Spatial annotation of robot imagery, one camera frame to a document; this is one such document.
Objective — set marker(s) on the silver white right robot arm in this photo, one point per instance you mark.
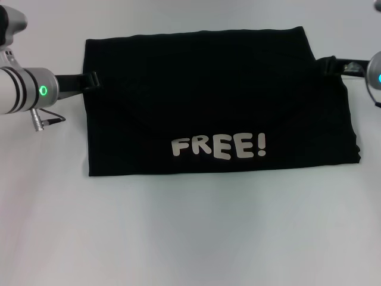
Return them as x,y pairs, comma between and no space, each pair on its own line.
375,76

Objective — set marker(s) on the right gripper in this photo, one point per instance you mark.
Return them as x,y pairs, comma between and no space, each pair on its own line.
349,67

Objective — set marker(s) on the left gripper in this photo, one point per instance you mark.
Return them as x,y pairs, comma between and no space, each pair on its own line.
67,85

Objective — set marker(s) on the black t-shirt with FREE print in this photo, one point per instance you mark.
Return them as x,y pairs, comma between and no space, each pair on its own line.
208,98

